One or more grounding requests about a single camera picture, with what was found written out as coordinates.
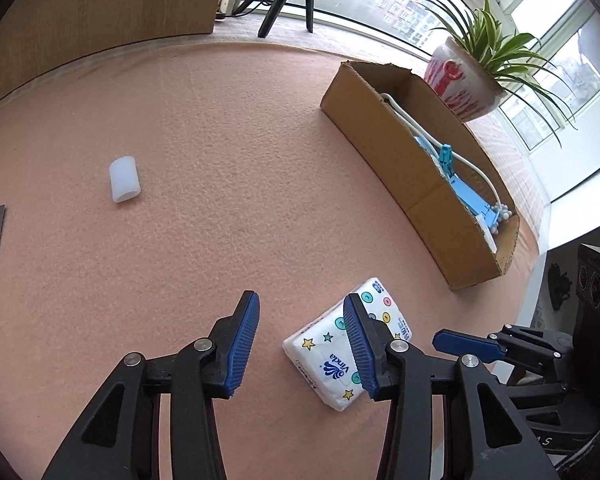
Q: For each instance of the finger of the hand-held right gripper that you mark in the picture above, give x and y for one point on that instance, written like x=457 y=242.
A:
x=462 y=344

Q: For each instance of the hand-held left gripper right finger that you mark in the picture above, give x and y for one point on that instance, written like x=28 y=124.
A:
x=357 y=345

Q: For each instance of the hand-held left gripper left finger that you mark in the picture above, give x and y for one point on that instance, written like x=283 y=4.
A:
x=242 y=345

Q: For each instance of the patterned white tissue pack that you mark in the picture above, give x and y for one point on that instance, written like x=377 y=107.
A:
x=325 y=355

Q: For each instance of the white beaded massager stick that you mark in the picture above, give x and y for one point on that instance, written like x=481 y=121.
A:
x=500 y=211

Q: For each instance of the light blue phone stand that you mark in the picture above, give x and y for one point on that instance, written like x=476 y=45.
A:
x=467 y=195

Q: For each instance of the light blue plastic clip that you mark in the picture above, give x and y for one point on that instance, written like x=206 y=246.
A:
x=446 y=157

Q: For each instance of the long cardboard box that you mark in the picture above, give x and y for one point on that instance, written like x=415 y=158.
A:
x=380 y=120

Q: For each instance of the white silicone cylinder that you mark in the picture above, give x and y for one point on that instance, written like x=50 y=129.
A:
x=124 y=180

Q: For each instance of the potted spider plant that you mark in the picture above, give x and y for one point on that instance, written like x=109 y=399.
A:
x=460 y=85

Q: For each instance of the large light wooden board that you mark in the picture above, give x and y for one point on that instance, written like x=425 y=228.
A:
x=105 y=10

